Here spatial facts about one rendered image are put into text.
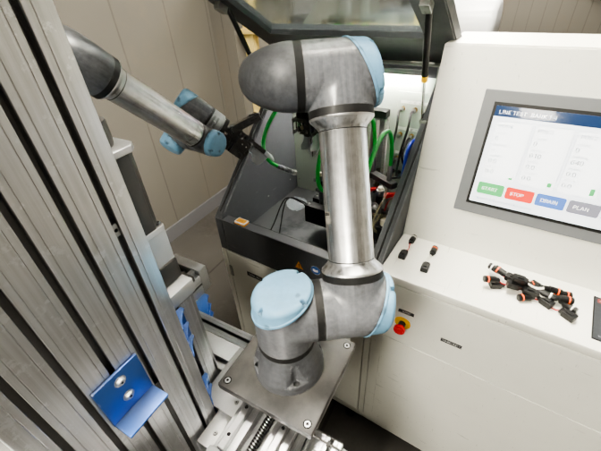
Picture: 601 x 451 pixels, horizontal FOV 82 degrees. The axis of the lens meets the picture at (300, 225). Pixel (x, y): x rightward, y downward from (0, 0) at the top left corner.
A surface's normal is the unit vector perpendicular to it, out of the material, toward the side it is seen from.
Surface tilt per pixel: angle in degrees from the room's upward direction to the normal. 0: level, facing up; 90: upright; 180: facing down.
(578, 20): 90
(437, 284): 0
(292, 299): 8
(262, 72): 69
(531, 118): 76
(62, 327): 90
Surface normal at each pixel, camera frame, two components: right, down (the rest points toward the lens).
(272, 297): -0.18, -0.79
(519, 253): -0.54, 0.31
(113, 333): 0.87, 0.25
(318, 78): 0.08, 0.40
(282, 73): -0.17, 0.29
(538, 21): -0.48, 0.53
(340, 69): 0.05, 0.15
